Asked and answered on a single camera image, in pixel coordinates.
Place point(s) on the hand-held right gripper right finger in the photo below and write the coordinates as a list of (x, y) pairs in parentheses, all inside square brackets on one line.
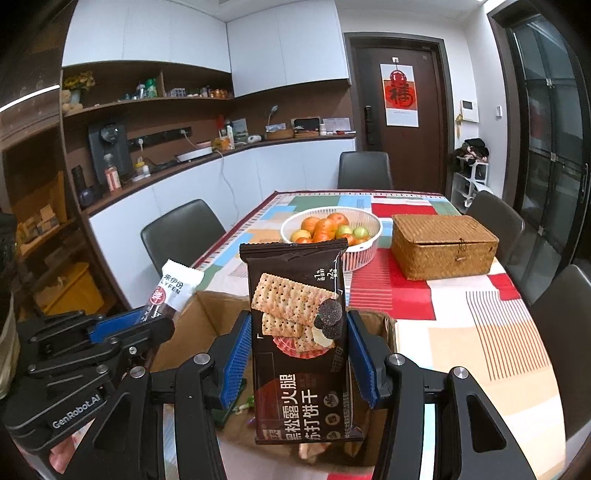
[(364, 360)]

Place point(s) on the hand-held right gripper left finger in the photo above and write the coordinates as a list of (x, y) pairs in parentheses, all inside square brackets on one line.
[(235, 360)]

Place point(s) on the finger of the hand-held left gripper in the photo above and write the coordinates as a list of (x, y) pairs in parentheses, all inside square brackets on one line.
[(115, 325), (147, 334)]

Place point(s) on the brown cardboard box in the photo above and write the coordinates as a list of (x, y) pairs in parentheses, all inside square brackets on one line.
[(207, 314)]

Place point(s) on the white red long snack packet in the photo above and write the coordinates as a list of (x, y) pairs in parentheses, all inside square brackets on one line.
[(178, 286)]

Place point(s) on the black cracker packet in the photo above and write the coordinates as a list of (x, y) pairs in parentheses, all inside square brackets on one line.
[(295, 369)]

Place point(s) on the person's left hand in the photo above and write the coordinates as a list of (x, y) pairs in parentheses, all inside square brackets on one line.
[(67, 454)]

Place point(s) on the dark leather dining chair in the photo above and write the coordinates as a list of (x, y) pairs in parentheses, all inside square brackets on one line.
[(364, 168), (182, 235), (494, 221), (565, 341)]

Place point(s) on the white fruit basket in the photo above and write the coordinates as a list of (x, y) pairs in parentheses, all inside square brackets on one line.
[(355, 254)]

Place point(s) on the colourful patchwork tablecloth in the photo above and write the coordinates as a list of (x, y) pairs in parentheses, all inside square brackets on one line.
[(461, 314)]

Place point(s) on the pile of orange green fruit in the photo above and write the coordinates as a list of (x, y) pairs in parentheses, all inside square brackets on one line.
[(328, 228)]

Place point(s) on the glass display cabinet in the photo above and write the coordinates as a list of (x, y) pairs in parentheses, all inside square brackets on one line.
[(41, 207)]

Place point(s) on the woven wicker box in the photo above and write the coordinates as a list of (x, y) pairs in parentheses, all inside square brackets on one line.
[(443, 244)]

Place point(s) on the black thermos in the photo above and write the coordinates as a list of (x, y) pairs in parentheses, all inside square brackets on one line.
[(82, 189)]

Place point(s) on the pink bottle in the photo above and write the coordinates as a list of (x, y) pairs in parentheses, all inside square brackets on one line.
[(112, 177)]

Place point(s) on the black water dispenser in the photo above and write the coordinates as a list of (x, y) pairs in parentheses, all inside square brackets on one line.
[(108, 147)]

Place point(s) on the white tray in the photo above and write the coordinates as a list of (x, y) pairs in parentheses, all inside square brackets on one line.
[(194, 154)]

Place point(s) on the white base cabinets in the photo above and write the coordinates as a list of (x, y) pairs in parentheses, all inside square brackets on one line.
[(277, 170)]

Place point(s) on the orange packet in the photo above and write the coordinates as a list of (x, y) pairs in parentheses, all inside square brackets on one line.
[(220, 144)]

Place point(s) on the white storage cart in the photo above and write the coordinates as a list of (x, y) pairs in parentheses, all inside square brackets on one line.
[(468, 182)]

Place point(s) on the dark brown door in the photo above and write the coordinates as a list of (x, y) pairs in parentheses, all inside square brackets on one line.
[(429, 152)]

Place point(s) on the shallow wicker tray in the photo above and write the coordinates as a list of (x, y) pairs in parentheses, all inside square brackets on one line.
[(279, 134)]

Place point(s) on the sunflower bouquet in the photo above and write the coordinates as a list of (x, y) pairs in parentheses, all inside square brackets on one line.
[(79, 83)]

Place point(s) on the white gooseneck lamp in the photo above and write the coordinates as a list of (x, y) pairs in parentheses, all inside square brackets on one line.
[(272, 113)]

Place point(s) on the red white door poster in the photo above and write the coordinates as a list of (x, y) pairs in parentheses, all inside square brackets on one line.
[(400, 94)]

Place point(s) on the white intercom panel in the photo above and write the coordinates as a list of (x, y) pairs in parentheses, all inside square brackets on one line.
[(469, 110)]

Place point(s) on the glass sliding door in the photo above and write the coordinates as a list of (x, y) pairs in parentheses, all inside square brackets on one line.
[(554, 161)]

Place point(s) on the wooden wall shelf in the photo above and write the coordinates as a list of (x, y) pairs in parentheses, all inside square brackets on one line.
[(152, 99)]

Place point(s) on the white card frame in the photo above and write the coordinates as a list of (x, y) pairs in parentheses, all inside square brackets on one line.
[(336, 124)]

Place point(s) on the white wall cabinets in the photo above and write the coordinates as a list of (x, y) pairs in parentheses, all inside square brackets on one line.
[(286, 46)]

